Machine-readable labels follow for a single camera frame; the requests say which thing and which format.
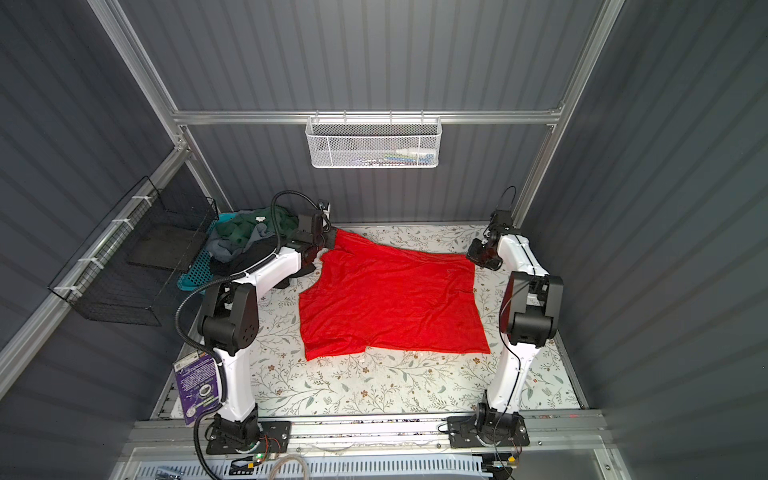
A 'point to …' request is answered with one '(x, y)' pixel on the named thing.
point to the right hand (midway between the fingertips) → (476, 258)
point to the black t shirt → (253, 256)
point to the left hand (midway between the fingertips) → (326, 227)
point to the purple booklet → (197, 380)
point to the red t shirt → (370, 296)
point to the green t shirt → (238, 226)
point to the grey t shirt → (222, 249)
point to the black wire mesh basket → (127, 268)
